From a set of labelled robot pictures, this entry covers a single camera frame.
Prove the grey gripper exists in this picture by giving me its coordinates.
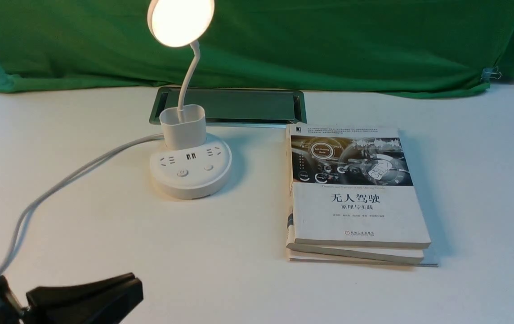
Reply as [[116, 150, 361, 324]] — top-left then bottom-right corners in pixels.
[[0, 264, 144, 324]]

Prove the white desk lamp with sockets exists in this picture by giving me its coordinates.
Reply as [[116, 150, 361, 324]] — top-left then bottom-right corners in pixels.
[[147, 0, 232, 200]]

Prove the bottom white paperback book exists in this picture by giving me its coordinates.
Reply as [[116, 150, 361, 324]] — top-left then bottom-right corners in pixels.
[[286, 247, 440, 267]]

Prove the white paperback book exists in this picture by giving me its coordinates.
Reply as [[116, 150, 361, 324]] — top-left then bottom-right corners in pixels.
[[286, 123, 431, 250], [286, 247, 440, 267]]

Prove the top white paperback book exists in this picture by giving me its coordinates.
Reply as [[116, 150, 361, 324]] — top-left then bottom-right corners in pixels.
[[286, 123, 431, 250]]

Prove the green backdrop cloth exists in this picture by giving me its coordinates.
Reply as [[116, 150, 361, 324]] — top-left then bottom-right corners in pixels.
[[0, 0, 514, 99]]

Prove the metal binder clip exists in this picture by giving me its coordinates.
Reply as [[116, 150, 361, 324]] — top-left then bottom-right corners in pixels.
[[479, 67, 503, 82]]

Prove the white lamp power cable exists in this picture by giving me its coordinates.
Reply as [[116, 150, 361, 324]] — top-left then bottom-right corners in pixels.
[[0, 133, 164, 280]]

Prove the metal desk cable tray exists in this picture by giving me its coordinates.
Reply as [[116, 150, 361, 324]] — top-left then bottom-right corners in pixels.
[[149, 87, 307, 126]]

